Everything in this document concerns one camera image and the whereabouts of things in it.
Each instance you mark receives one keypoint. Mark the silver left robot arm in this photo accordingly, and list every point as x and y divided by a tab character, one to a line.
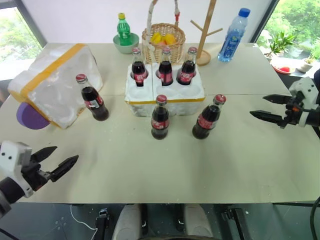
7	190

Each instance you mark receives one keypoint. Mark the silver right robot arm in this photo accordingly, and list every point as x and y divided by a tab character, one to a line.
314	118

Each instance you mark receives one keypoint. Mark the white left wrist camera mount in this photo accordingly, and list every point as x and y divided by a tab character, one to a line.
11	156

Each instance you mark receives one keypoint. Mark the light green bowl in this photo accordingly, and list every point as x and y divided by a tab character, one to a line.
120	47

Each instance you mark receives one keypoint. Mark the blue plastic water bottle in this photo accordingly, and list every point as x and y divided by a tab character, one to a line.
232	37

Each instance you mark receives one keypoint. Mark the white rounded shape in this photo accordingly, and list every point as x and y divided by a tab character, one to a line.
197	221
126	222

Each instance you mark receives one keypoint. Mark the plant in white pot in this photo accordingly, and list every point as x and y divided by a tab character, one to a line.
307	65

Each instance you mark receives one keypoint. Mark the yellow fruit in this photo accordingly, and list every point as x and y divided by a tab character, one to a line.
170	39
156	38

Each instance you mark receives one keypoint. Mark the green plastic soda bottle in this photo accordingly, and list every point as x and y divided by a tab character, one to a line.
124	31

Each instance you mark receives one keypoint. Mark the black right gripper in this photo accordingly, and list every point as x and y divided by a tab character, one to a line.
295	110

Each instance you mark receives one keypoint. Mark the black table clamp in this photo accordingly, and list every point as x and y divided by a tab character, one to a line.
103	222

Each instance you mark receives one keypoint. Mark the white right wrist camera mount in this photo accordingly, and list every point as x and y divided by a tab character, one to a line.
306	90

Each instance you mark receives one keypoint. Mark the green potted plant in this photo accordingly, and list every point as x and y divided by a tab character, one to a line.
281	42

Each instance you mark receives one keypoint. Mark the glass cola bottle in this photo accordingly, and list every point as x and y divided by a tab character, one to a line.
95	106
186	72
160	122
205	122
138	71
165	71

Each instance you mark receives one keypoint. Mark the black window frame post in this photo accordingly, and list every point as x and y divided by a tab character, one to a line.
265	20
32	22

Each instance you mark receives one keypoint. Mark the purple round disc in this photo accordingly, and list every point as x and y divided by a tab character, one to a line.
30	117

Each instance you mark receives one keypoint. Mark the white foam box yellow tape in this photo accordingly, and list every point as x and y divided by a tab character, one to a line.
55	82

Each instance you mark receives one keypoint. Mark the black table frame bracket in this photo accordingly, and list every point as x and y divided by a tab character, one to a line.
235	220

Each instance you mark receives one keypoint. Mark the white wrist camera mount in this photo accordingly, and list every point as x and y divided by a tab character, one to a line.
11	156
306	90

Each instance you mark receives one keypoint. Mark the white foam bottle holder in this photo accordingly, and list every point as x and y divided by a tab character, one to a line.
175	100

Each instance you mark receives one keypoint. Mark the plate with red fruit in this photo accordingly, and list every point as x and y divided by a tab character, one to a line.
283	68

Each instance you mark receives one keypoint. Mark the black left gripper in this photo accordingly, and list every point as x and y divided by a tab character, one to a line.
31	172

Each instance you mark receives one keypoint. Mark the wooden branch rack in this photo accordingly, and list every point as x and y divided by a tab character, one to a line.
205	32

